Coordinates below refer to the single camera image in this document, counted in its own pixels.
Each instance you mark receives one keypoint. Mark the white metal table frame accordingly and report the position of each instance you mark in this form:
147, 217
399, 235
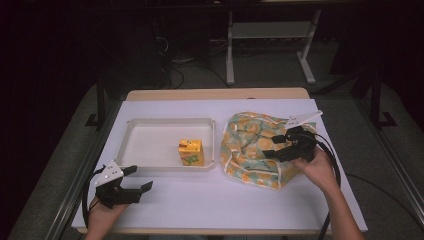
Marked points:
270, 30

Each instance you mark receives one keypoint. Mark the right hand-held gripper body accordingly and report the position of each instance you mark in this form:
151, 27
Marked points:
300, 146

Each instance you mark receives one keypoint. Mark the black metal stand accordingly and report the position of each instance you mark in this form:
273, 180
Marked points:
100, 110
376, 106

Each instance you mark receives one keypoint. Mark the orange green patterned cloth bag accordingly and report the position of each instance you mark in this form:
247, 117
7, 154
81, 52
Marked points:
246, 150

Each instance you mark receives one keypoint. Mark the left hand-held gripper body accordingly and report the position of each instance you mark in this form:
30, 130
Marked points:
108, 196

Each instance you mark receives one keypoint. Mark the white plastic tray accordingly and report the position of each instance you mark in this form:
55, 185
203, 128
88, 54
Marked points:
153, 146

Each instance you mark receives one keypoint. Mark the white table mat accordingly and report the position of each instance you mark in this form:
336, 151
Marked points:
200, 200

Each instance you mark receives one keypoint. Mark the person's left hand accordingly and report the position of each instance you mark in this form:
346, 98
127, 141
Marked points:
105, 215

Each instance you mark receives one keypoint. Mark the aluminium frame rail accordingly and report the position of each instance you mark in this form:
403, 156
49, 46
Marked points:
396, 156
76, 180

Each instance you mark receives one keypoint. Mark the yellow juice carton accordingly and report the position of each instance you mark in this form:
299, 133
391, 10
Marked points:
191, 152

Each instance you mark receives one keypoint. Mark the person's right hand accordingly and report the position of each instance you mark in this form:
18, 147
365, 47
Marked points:
316, 173

